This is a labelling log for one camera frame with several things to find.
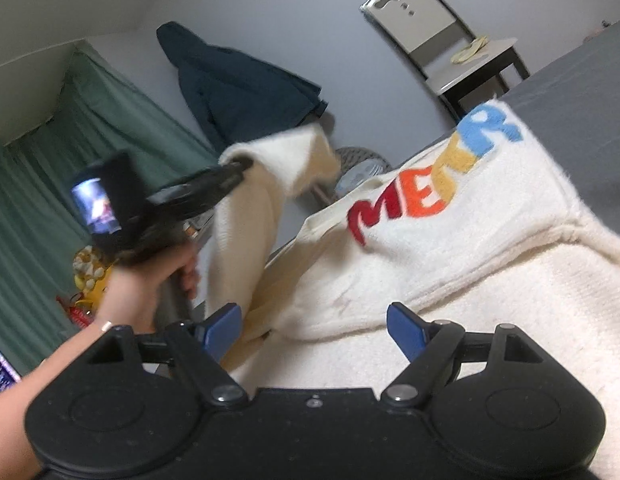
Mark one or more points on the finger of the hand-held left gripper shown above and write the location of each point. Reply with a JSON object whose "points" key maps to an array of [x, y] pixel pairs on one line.
{"points": [[209, 180]]}

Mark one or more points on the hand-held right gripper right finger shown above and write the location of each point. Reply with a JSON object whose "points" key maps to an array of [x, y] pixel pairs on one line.
{"points": [[405, 327]]}

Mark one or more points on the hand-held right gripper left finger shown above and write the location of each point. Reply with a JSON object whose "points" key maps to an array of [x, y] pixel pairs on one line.
{"points": [[222, 325]]}

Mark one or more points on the white knit sweater coloured letters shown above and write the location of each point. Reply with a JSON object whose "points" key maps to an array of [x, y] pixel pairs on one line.
{"points": [[465, 240]]}

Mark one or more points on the person's left forearm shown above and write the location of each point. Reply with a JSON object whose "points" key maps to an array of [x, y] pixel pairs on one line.
{"points": [[54, 360]]}

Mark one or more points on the person's left hand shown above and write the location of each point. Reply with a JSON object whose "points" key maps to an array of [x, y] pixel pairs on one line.
{"points": [[134, 290]]}

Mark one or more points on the tan monkey plush toy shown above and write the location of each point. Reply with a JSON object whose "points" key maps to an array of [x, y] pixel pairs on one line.
{"points": [[87, 265]]}

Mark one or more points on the green curtain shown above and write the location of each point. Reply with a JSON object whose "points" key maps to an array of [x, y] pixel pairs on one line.
{"points": [[34, 200]]}

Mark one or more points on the dark teal jacket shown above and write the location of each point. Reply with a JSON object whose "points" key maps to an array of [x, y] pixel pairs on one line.
{"points": [[239, 90]]}

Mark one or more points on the red snack bag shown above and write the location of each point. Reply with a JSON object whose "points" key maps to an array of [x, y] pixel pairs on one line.
{"points": [[79, 312]]}

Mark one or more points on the grey round massage cushion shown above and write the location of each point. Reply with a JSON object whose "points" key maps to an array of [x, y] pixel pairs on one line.
{"points": [[355, 157]]}

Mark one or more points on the white bucket with bag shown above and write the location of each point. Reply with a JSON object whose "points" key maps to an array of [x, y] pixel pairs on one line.
{"points": [[360, 180]]}

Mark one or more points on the laptop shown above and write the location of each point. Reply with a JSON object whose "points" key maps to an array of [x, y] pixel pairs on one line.
{"points": [[0, 372]]}

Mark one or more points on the yellow cloth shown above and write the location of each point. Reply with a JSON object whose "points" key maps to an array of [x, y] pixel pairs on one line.
{"points": [[470, 50]]}

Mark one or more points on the white chair with black frame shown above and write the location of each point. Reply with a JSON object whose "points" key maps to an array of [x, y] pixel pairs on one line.
{"points": [[465, 75]]}

